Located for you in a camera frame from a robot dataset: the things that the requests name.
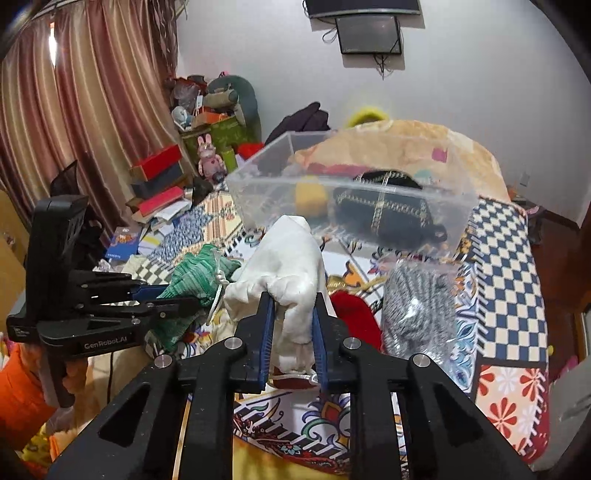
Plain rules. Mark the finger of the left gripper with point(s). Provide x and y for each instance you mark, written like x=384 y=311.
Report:
x=148 y=292

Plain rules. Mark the green striped cloth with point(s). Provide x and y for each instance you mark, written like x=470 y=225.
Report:
x=197 y=276

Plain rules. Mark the green cardboard box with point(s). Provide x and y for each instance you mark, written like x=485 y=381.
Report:
x=227 y=132

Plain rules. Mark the small wall monitor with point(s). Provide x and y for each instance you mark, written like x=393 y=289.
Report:
x=369 y=34

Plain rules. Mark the red cloth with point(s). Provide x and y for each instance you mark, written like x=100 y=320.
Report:
x=358 y=317

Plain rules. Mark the large wall television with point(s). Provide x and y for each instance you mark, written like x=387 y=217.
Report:
x=335 y=8

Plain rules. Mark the red box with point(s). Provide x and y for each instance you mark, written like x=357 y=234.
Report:
x=153 y=165

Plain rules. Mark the yellow sponge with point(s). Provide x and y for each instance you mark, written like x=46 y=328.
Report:
x=310 y=197

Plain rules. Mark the black gold-trimmed pouch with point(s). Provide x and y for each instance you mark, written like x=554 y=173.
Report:
x=379 y=208

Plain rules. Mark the beige fleece blanket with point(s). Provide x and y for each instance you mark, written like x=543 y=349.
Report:
x=425 y=151

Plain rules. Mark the striped pink gold curtain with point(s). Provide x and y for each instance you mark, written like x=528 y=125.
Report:
x=85 y=83

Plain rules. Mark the bagged black white yarn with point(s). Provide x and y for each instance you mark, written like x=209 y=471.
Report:
x=418 y=315

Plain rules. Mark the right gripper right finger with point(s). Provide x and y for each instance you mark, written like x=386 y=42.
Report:
x=409 y=419

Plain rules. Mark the grey green plush toy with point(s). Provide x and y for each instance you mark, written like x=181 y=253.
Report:
x=234 y=94

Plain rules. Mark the pink rabbit figurine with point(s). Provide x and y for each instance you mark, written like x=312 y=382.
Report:
x=210 y=165

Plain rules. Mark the dark purple jacket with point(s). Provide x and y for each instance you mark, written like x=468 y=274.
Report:
x=309 y=119

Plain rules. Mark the person's left hand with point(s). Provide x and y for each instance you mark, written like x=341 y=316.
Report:
x=61 y=380

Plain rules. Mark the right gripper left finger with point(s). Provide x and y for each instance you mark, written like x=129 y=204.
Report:
x=175 y=419

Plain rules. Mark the clear plastic storage bin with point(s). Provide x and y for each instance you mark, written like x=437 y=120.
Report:
x=263 y=190

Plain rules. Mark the white cloth drawstring pouch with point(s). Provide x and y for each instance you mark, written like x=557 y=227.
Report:
x=287 y=265

